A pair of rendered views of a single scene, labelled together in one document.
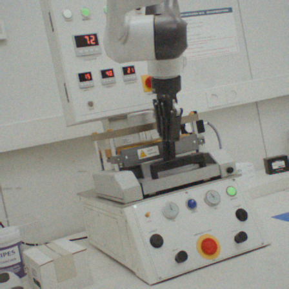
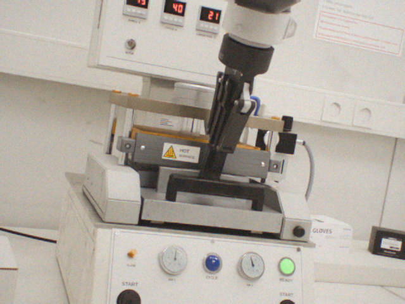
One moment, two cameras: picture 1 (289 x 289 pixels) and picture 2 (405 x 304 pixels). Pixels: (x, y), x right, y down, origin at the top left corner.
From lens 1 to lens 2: 0.25 m
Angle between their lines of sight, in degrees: 3
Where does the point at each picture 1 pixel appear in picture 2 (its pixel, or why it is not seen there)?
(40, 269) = not seen: outside the picture
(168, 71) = (254, 33)
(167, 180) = (188, 211)
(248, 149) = (357, 203)
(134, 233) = (97, 276)
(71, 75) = not seen: outside the picture
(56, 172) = (57, 130)
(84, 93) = (126, 25)
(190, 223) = (197, 294)
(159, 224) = (144, 277)
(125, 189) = (112, 198)
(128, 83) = (201, 35)
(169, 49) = not seen: outside the picture
